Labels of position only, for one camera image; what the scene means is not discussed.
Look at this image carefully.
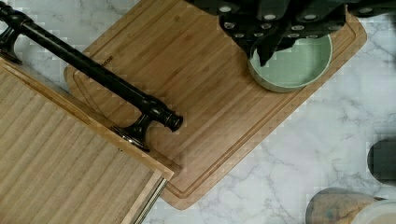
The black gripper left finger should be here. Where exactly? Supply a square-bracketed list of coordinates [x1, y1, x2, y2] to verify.
[186, 0, 293, 67]

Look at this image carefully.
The clear jar with snacks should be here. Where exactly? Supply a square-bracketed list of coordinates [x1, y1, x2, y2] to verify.
[305, 188, 396, 224]

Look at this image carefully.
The teal canister with wooden lid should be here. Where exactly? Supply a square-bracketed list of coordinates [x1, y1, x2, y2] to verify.
[367, 138, 396, 187]

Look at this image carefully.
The light green ceramic cup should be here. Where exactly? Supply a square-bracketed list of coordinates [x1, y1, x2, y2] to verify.
[247, 35, 332, 92]

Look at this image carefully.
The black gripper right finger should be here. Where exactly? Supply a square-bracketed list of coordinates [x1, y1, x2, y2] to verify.
[293, 0, 346, 38]

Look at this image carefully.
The wooden drawer box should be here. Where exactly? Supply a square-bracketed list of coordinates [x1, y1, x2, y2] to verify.
[0, 61, 174, 224]

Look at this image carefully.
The metal drawer slide rail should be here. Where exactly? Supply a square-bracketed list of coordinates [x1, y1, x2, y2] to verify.
[133, 178, 167, 224]

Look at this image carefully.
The bamboo cutting board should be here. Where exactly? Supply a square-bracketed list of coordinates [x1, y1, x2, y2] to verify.
[64, 0, 368, 211]

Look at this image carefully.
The black drawer handle bar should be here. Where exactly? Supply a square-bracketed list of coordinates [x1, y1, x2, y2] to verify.
[0, 2, 183, 152]

